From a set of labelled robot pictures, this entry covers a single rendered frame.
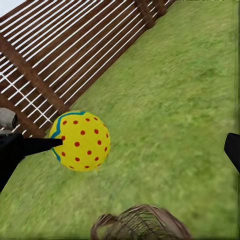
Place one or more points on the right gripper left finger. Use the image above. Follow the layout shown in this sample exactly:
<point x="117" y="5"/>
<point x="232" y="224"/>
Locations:
<point x="12" y="150"/>

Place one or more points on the easter egg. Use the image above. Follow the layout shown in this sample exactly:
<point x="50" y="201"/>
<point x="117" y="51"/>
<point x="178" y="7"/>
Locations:
<point x="85" y="140"/>

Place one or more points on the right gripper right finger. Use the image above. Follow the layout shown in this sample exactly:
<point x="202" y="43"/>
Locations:
<point x="232" y="149"/>

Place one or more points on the wicker basket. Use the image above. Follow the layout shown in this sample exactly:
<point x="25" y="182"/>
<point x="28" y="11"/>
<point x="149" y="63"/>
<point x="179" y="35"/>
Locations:
<point x="168" y="226"/>

